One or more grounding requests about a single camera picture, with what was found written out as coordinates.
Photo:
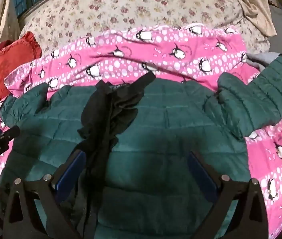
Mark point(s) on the grey cloth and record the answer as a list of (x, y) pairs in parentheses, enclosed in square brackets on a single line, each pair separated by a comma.
[(260, 59)]

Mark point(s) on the green quilted puffer jacket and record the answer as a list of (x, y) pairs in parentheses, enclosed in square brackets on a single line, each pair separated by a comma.
[(170, 129)]

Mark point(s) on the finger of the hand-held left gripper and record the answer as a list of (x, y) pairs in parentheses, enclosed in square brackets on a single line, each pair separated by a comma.
[(6, 134)]

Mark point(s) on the beige cloth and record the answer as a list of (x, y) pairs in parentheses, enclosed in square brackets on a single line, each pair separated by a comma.
[(253, 2)]

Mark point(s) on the floral bedsheet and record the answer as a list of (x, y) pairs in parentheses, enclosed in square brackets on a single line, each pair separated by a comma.
[(106, 5)]

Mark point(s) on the red frilled pillow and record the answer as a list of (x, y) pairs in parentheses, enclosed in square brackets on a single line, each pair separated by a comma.
[(8, 62)]

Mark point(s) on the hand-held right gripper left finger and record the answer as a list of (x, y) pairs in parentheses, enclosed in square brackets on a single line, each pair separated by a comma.
[(72, 165)]

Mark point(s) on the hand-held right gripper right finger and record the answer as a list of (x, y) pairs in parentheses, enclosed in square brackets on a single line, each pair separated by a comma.
[(203, 174)]

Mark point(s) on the pink penguin print blanket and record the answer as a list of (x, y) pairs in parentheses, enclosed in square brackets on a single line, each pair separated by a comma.
[(155, 47)]

